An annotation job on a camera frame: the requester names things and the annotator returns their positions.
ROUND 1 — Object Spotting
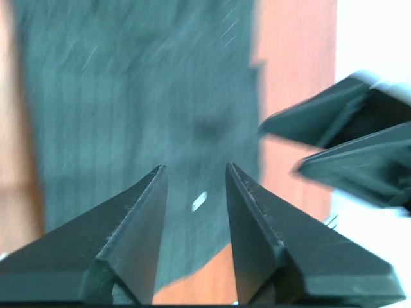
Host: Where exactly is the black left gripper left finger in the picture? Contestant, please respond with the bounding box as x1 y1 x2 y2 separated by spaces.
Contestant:
1 165 168 304

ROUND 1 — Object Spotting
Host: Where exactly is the dark pinstriped long sleeve shirt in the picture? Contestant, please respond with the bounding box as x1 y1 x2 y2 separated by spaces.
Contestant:
12 1 259 290

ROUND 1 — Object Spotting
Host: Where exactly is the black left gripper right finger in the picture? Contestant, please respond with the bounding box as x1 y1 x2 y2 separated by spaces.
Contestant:
225 163 405 305

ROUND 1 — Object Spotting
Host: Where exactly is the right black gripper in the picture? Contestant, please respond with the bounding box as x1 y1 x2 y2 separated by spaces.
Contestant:
259 78 410 207

